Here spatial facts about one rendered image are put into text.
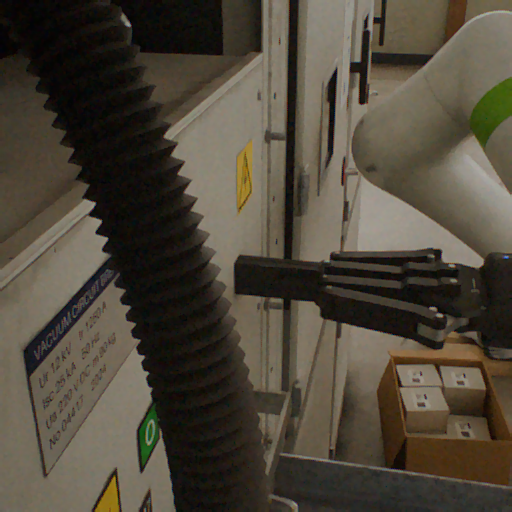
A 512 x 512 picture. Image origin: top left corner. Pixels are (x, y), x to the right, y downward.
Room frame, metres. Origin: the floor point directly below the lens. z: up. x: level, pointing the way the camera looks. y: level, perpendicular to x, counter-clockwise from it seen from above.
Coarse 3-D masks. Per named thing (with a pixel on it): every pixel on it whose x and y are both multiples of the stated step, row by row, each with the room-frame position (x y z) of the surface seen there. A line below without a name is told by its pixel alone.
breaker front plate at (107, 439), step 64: (192, 128) 0.41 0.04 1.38; (256, 128) 0.60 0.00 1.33; (192, 192) 0.41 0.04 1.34; (256, 192) 0.60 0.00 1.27; (64, 256) 0.24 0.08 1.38; (256, 256) 0.59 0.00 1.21; (0, 320) 0.20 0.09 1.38; (256, 320) 0.60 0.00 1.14; (0, 384) 0.19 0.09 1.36; (128, 384) 0.29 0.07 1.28; (256, 384) 0.60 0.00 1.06; (0, 448) 0.19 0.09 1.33; (128, 448) 0.28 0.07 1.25
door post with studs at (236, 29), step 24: (240, 0) 0.68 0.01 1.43; (264, 0) 0.66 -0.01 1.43; (240, 24) 0.68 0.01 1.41; (264, 24) 0.66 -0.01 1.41; (240, 48) 0.68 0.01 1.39; (264, 48) 0.66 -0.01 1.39; (264, 72) 0.66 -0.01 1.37; (264, 96) 0.66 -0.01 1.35; (264, 120) 0.66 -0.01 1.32; (264, 144) 0.66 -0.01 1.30; (264, 168) 0.66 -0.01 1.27; (264, 192) 0.66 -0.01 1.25; (264, 216) 0.66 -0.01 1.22; (264, 240) 0.67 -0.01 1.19; (264, 312) 0.67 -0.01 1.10; (264, 336) 0.67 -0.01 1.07; (264, 360) 0.67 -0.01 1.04; (264, 384) 0.67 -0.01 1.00; (264, 432) 0.67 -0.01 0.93
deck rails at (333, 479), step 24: (288, 456) 0.65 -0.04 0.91; (288, 480) 0.65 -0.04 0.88; (312, 480) 0.64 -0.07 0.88; (336, 480) 0.63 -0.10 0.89; (360, 480) 0.63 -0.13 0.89; (384, 480) 0.62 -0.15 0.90; (408, 480) 0.62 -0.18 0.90; (432, 480) 0.61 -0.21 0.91; (456, 480) 0.61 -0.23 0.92; (312, 504) 0.63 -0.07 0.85; (336, 504) 0.63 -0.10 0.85; (360, 504) 0.63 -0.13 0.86; (384, 504) 0.62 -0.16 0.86; (408, 504) 0.62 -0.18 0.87; (432, 504) 0.61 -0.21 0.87; (456, 504) 0.60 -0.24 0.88; (480, 504) 0.60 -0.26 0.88; (504, 504) 0.59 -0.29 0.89
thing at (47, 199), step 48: (0, 96) 0.47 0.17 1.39; (48, 96) 0.47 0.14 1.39; (192, 96) 0.45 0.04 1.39; (0, 144) 0.36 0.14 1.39; (48, 144) 0.36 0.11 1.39; (0, 192) 0.29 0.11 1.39; (48, 192) 0.29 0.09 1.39; (0, 240) 0.24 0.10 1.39; (48, 240) 0.24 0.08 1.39; (0, 288) 0.20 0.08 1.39
